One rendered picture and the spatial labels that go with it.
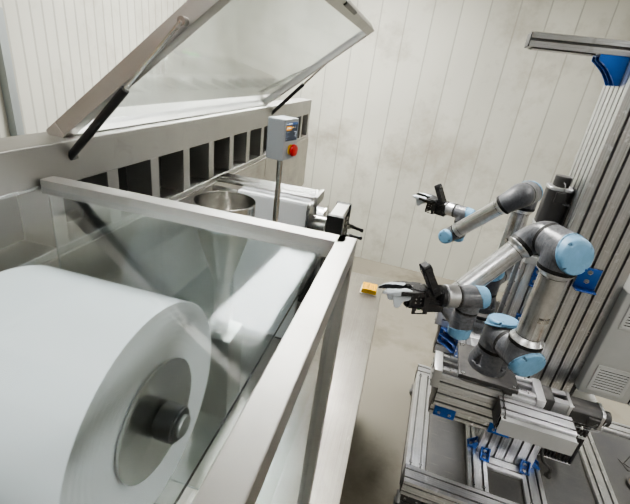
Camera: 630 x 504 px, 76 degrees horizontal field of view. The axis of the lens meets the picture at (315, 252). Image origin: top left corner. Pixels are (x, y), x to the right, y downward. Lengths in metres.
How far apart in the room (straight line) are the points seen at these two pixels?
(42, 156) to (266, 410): 0.65
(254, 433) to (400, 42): 3.88
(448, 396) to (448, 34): 3.04
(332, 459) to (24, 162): 0.96
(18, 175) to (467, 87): 3.61
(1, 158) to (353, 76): 3.56
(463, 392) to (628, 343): 0.63
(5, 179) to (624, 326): 1.90
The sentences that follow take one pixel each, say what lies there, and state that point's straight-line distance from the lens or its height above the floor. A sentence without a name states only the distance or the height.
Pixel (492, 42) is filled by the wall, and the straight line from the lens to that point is 4.03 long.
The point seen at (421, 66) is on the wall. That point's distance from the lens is 4.02.
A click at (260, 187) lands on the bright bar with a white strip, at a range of 1.35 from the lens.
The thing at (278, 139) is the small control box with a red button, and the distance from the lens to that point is 1.02.
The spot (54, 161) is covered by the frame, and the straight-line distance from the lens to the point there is 0.87.
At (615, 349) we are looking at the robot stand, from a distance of 1.96.
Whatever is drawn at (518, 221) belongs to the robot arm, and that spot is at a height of 1.27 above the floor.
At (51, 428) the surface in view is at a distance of 0.35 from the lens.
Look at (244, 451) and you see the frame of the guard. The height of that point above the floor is 1.60.
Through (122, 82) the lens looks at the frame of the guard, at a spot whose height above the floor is 1.77.
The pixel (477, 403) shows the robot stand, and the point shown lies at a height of 0.67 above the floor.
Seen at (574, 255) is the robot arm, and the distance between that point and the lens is 1.44.
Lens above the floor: 1.83
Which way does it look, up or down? 25 degrees down
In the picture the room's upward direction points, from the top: 8 degrees clockwise
